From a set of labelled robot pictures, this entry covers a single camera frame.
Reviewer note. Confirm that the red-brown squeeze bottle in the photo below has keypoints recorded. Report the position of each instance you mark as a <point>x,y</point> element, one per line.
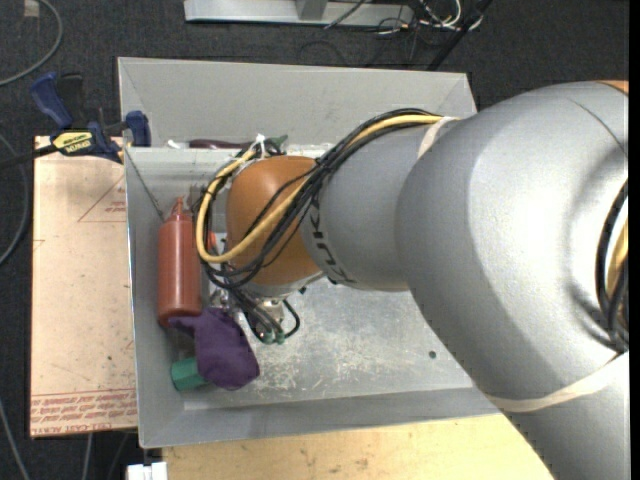
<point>177,268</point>

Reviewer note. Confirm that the purple cloth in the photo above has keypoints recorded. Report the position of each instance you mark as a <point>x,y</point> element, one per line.
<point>222,350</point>

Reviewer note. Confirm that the brown cardboard board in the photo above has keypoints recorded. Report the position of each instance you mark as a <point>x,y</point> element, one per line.
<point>80,288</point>

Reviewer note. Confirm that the grey metal bin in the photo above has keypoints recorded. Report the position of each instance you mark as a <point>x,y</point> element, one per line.
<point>350,338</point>

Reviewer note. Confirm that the green cup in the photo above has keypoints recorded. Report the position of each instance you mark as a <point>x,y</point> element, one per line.
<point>186,374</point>

